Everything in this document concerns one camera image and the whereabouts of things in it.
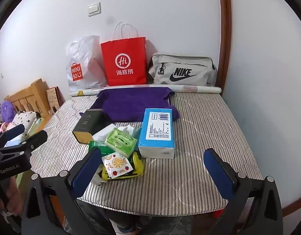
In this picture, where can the red paper shopping bag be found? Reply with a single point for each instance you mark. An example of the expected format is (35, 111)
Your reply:
(123, 53)

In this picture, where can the purple cloth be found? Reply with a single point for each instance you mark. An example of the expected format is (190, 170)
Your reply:
(130, 102)

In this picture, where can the green foil packet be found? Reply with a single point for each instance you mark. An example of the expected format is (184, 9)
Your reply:
(97, 146)

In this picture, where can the grey sling bag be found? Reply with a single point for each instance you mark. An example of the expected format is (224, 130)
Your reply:
(189, 63)

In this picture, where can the green cassette print wipe pack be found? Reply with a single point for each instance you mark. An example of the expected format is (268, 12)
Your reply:
(121, 140)

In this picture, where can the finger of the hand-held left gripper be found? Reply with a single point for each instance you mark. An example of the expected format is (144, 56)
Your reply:
(16, 131)
(35, 139)

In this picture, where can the fruit print packet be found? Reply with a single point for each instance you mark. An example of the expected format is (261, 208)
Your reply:
(116, 165)

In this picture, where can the white printed paper roll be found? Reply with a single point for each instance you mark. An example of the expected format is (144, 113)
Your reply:
(201, 89)

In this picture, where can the light green blanket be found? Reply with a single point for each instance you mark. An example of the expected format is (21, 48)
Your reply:
(20, 182)

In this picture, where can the yellow packet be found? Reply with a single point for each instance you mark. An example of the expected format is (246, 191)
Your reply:
(137, 164)

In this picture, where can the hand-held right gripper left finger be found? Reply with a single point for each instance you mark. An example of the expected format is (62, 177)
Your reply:
(86, 171)

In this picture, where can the striped quilted mattress pad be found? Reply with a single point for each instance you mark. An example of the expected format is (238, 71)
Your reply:
(189, 139)

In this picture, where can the person's left hand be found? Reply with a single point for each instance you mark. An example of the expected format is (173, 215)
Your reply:
(13, 197)

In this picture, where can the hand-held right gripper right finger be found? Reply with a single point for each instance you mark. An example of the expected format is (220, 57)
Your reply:
(218, 176)

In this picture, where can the white wall switch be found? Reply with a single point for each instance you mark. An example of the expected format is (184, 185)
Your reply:
(94, 9)

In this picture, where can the white dotted pillow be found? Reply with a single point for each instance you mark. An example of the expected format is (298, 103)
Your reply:
(24, 118)

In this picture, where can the purple plush toy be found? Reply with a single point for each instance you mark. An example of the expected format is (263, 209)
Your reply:
(8, 111)

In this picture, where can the white plastic shopping bag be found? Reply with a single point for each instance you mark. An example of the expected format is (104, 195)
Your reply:
(79, 58)

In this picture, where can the wooden headboard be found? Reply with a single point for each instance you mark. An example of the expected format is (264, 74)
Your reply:
(30, 95)

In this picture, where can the dark green tin box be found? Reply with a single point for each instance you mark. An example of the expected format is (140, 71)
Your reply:
(89, 124)

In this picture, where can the patterned book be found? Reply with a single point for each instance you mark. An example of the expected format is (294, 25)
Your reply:
(52, 99)

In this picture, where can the blue tissue pack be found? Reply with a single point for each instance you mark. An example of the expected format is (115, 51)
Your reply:
(155, 132)

